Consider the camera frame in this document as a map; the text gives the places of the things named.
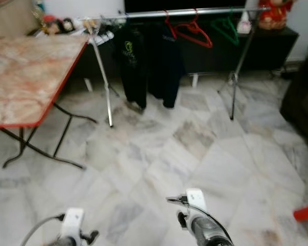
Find black shirt with green print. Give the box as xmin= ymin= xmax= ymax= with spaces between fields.
xmin=113 ymin=26 xmax=147 ymax=111

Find red plastic hanger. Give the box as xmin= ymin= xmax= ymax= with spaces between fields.
xmin=163 ymin=10 xmax=178 ymax=40
xmin=175 ymin=9 xmax=214 ymax=49

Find green plastic hanger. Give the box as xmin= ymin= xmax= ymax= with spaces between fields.
xmin=210 ymin=14 xmax=241 ymax=47

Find navy shirt with white text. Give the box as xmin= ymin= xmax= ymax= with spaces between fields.
xmin=146 ymin=23 xmax=185 ymax=109

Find dark grey sofa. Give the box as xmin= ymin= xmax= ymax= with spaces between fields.
xmin=280 ymin=49 xmax=308 ymax=141

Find marble-top folding table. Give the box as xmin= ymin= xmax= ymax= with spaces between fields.
xmin=0 ymin=36 xmax=98 ymax=170

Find black TV cabinet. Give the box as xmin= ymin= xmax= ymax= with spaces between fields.
xmin=28 ymin=26 xmax=300 ymax=93

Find white paper sheets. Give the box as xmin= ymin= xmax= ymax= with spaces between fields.
xmin=90 ymin=30 xmax=116 ymax=47

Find small white hanging pouch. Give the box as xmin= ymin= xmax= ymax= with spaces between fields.
xmin=237 ymin=11 xmax=252 ymax=35

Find silver metal clothes rack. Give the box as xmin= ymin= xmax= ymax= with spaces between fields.
xmin=76 ymin=6 xmax=272 ymax=129

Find black mouse plush toy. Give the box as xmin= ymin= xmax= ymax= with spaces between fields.
xmin=61 ymin=18 xmax=76 ymax=34

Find black flat-screen television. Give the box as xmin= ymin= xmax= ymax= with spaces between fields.
xmin=124 ymin=0 xmax=247 ymax=15

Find glass jar with red lid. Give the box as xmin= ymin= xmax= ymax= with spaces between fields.
xmin=44 ymin=15 xmax=62 ymax=36

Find red lucky doll figurine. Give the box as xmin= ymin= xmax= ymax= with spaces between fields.
xmin=257 ymin=0 xmax=296 ymax=30

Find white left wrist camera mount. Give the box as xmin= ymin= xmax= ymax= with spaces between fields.
xmin=62 ymin=208 xmax=85 ymax=241

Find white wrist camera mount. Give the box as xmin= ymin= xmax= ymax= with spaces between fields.
xmin=184 ymin=189 xmax=207 ymax=223
xmin=62 ymin=208 xmax=85 ymax=241

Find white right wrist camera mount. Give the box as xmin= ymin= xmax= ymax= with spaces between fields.
xmin=184 ymin=189 xmax=207 ymax=223

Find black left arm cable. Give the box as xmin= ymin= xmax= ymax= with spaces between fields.
xmin=19 ymin=214 xmax=67 ymax=246

